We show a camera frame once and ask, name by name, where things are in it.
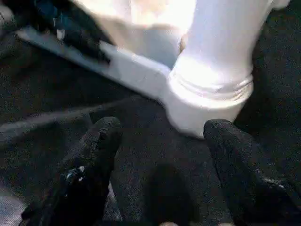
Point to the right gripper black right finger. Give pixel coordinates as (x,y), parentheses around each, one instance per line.
(249,179)

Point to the black mat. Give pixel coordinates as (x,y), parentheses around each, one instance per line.
(58,106)

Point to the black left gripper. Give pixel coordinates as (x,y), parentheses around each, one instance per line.
(54,14)

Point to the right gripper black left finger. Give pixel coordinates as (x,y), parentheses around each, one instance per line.
(80,179)

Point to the white plastic table leg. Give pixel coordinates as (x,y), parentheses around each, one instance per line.
(218,47)

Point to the white plastic table top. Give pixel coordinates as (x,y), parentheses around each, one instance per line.
(131,68)

